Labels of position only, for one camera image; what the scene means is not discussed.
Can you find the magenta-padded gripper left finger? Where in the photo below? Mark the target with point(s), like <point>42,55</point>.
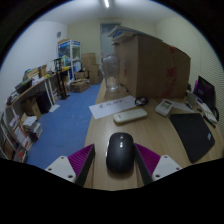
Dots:
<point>61,166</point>

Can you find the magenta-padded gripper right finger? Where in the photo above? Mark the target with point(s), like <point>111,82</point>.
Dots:
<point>166,165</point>

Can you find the black computer mouse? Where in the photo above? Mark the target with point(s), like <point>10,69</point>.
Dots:
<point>120,151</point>

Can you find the black mouse pad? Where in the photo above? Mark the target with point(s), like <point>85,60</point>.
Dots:
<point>193,135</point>

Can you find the white shelf unit with books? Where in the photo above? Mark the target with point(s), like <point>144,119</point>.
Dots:
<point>16,136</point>

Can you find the white remote with buttons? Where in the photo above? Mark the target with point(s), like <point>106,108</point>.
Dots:
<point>164,107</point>

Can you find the slim white remote control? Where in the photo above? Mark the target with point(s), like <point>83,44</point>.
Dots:
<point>130,115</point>

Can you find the black computer tower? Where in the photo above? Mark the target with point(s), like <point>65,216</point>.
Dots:
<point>43,102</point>

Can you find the open white book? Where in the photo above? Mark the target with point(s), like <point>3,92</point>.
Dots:
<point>203,107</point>

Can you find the small open cardboard box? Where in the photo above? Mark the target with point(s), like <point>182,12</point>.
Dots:
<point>80,86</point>

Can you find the black monitor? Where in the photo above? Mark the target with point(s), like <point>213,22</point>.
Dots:
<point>205,91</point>

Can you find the cluttered wooden side desk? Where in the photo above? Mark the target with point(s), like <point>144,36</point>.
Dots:
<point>33,85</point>

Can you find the black metal stand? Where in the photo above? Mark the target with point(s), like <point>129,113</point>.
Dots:
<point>60,80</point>

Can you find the large cardboard box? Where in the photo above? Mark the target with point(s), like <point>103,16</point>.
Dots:
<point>150,66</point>

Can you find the stacked brown cardboard boxes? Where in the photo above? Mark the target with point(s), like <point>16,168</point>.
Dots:
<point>90,66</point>

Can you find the clear glass jar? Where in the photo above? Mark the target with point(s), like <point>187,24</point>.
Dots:
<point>110,73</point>

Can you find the blue and white cabinet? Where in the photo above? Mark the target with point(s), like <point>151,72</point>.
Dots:
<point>68,53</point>

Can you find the grey door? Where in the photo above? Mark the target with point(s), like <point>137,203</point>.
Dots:
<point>106,40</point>

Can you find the ceiling tube light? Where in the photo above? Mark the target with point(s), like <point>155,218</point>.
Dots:
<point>106,3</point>

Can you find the round wall clock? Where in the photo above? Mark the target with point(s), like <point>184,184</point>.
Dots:
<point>59,34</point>

